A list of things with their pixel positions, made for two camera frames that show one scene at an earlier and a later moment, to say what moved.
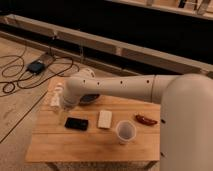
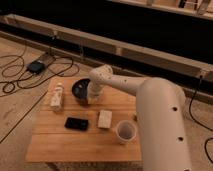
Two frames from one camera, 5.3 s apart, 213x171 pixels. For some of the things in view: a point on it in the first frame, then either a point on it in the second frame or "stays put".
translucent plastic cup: x=125 y=131 stays put
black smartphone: x=76 y=123 stays put
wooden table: x=114 y=134 stays put
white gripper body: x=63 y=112 → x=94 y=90
